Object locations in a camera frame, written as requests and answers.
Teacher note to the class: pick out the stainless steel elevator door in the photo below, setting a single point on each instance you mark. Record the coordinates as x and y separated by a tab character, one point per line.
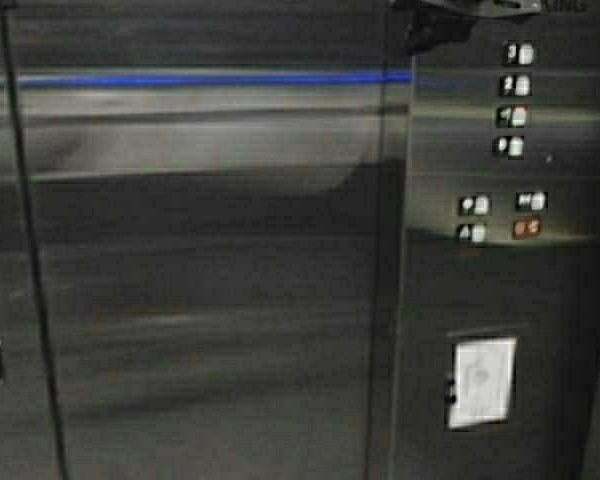
197	239

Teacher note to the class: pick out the alarm bell button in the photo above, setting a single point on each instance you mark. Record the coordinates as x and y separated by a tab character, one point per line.
471	233

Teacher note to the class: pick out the door open button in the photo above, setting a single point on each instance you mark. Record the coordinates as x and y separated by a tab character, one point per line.
474	205

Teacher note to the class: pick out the basement floor button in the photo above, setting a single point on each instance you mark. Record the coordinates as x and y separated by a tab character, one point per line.
511	147

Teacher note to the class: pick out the door close button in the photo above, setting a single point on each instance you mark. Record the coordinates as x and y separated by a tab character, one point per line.
531	201

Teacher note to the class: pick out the floor one button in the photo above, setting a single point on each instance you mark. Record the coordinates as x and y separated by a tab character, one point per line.
511	116

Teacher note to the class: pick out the floor two button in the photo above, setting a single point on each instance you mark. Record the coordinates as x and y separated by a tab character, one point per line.
515	85

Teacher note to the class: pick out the floor three button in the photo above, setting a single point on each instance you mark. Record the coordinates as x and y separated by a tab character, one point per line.
519	54

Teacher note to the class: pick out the white phone panel door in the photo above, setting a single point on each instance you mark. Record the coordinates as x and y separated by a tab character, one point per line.
481	382

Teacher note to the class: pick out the red emergency stop switch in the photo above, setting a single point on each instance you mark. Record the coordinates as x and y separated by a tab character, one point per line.
526	228

